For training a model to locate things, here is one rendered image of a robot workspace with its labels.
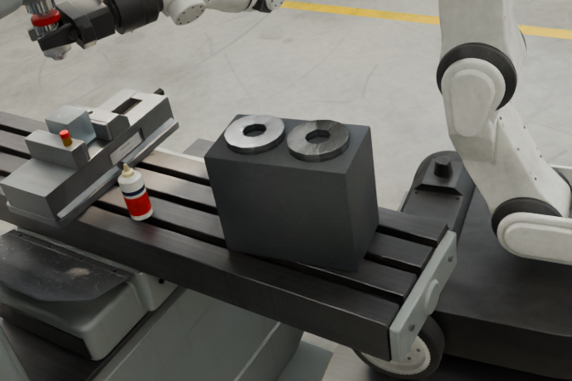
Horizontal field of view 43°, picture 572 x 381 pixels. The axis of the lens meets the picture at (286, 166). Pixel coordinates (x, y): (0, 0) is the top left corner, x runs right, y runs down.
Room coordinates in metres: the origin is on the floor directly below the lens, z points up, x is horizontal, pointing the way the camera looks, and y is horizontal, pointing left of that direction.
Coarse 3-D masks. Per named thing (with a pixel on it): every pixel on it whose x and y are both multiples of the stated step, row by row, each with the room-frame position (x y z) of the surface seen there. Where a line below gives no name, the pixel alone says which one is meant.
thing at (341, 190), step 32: (256, 128) 0.92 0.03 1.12; (288, 128) 0.91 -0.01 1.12; (320, 128) 0.87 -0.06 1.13; (352, 128) 0.88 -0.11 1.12; (224, 160) 0.86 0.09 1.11; (256, 160) 0.84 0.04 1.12; (288, 160) 0.83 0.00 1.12; (320, 160) 0.81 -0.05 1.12; (352, 160) 0.80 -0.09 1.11; (224, 192) 0.87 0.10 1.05; (256, 192) 0.84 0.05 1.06; (288, 192) 0.82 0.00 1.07; (320, 192) 0.79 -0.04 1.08; (352, 192) 0.79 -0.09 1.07; (224, 224) 0.87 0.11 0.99; (256, 224) 0.85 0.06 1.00; (288, 224) 0.82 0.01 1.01; (320, 224) 0.80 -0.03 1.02; (352, 224) 0.78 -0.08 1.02; (288, 256) 0.83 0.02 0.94; (320, 256) 0.80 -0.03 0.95; (352, 256) 0.78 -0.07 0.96
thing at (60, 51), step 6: (60, 18) 1.15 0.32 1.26; (54, 24) 1.13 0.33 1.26; (60, 24) 1.14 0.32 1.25; (36, 30) 1.13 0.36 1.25; (42, 30) 1.12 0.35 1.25; (48, 30) 1.12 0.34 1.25; (42, 36) 1.12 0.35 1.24; (54, 48) 1.12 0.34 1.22; (60, 48) 1.13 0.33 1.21; (66, 48) 1.13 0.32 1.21; (48, 54) 1.12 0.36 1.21; (54, 54) 1.12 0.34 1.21; (60, 54) 1.12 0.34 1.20
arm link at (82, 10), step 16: (80, 0) 1.21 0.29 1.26; (96, 0) 1.18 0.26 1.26; (112, 0) 1.17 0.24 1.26; (128, 0) 1.17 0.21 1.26; (64, 16) 1.17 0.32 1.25; (80, 16) 1.13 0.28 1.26; (96, 16) 1.14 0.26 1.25; (112, 16) 1.16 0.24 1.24; (128, 16) 1.16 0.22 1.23; (144, 16) 1.18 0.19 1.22; (80, 32) 1.11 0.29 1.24; (96, 32) 1.14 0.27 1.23; (112, 32) 1.15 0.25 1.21
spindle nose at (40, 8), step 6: (48, 0) 1.13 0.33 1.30; (54, 0) 1.15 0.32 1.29; (30, 6) 1.12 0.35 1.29; (36, 6) 1.12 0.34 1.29; (42, 6) 1.12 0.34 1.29; (48, 6) 1.13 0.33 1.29; (54, 6) 1.14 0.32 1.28; (30, 12) 1.13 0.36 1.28; (36, 12) 1.12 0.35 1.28; (42, 12) 1.12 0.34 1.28
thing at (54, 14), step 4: (52, 12) 1.15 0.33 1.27; (56, 12) 1.15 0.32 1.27; (32, 16) 1.15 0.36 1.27; (36, 16) 1.14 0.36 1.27; (48, 16) 1.13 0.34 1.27; (52, 16) 1.13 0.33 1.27; (56, 16) 1.13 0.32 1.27; (32, 20) 1.13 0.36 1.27; (36, 20) 1.13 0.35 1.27; (40, 20) 1.12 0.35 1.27; (44, 20) 1.12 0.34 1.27; (48, 20) 1.12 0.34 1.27; (52, 20) 1.13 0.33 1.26; (56, 20) 1.13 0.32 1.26; (32, 24) 1.13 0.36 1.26; (36, 24) 1.12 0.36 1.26; (40, 24) 1.12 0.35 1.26; (44, 24) 1.12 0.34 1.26; (48, 24) 1.12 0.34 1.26
